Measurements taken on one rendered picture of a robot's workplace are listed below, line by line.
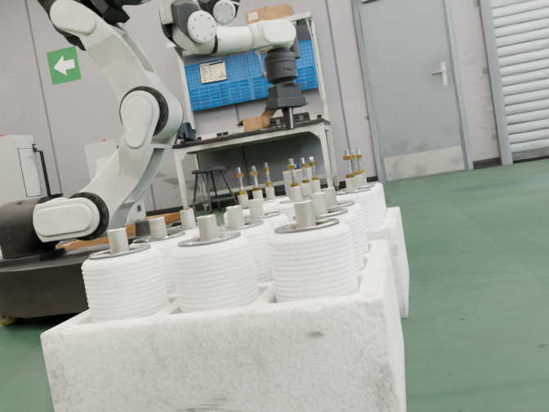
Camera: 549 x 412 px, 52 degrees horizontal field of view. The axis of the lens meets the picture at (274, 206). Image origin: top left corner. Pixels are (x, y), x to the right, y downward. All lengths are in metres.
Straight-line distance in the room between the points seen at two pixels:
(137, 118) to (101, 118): 5.61
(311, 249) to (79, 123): 6.80
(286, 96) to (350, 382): 1.10
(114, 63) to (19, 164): 2.18
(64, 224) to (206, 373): 1.13
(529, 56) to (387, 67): 1.42
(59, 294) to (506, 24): 5.57
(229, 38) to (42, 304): 0.86
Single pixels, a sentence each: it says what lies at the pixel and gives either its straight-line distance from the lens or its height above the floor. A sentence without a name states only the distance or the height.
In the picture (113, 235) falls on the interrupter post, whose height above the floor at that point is 0.27.
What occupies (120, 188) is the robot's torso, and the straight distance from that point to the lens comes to 1.66.
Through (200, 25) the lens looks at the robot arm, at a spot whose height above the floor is 0.70.
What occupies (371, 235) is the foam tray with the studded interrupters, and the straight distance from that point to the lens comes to 1.09.
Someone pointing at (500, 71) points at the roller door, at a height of 0.96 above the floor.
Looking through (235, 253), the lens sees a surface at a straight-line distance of 0.63.
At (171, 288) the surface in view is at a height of 0.18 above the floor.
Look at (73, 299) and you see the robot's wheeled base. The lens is 1.58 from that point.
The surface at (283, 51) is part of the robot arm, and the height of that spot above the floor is 0.64.
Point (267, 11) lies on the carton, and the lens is 6.22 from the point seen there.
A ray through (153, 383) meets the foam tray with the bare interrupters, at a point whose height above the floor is 0.11.
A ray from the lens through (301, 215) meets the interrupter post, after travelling 0.63.
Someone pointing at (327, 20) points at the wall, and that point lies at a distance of 6.50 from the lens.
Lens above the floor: 0.32
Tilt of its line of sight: 3 degrees down
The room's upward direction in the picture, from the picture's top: 9 degrees counter-clockwise
